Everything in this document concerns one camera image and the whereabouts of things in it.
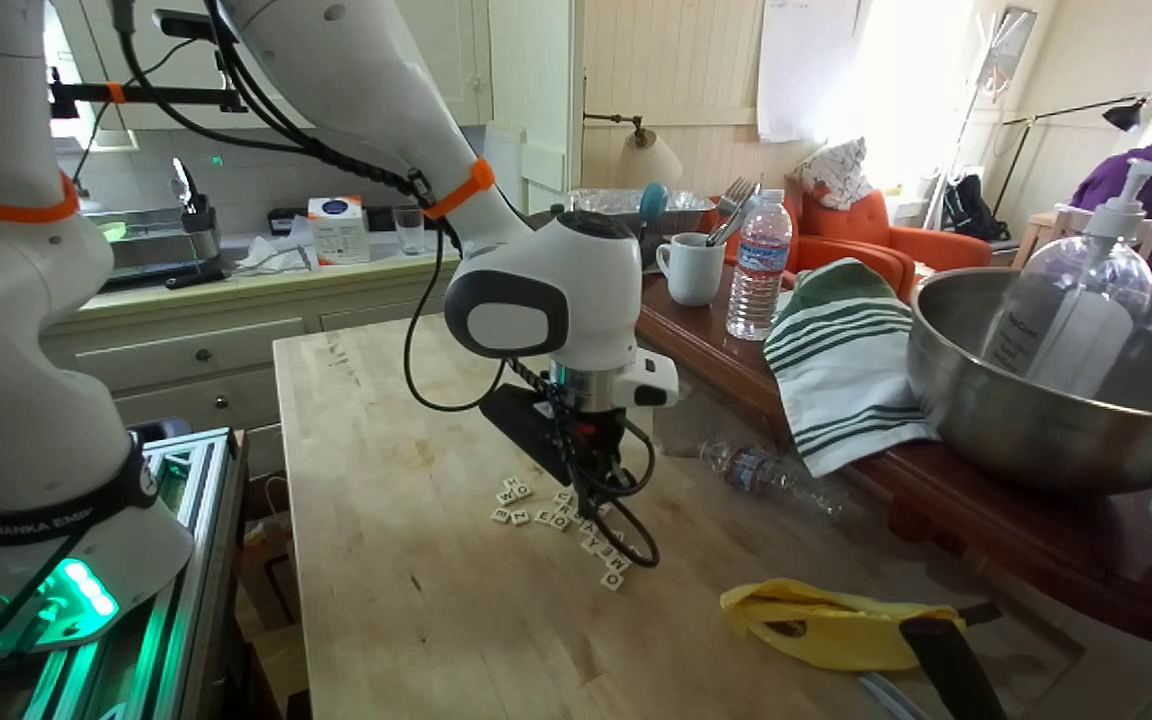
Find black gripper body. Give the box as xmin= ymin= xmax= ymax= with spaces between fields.
xmin=481 ymin=386 xmax=624 ymax=487

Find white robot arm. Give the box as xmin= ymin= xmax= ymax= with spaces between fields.
xmin=0 ymin=0 xmax=676 ymax=649

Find scattered white letter tiles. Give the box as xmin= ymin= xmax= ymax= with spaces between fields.
xmin=489 ymin=477 xmax=631 ymax=591

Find white ceramic mug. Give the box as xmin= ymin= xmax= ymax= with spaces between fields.
xmin=657 ymin=232 xmax=726 ymax=308

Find green striped white towel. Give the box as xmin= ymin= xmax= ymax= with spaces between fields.
xmin=764 ymin=262 xmax=933 ymax=477

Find clear plastic water bottle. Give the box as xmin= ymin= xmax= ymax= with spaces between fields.
xmin=730 ymin=189 xmax=793 ymax=342

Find orange armchair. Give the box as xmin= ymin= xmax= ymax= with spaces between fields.
xmin=786 ymin=177 xmax=995 ymax=300

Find white paper towel roll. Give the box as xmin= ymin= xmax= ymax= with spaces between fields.
xmin=307 ymin=196 xmax=369 ymax=262

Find clear pump sanitizer bottle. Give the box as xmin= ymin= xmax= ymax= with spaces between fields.
xmin=982 ymin=160 xmax=1152 ymax=395

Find dark wooden side counter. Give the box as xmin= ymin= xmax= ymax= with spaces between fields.
xmin=641 ymin=273 xmax=1152 ymax=641

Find large steel mixing bowl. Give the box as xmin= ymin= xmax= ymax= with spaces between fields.
xmin=909 ymin=268 xmax=1152 ymax=495

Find green lit robot base rail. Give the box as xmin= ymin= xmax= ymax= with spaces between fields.
xmin=0 ymin=428 xmax=242 ymax=720

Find black camera on boom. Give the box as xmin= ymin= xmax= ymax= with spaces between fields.
xmin=50 ymin=7 xmax=247 ymax=121

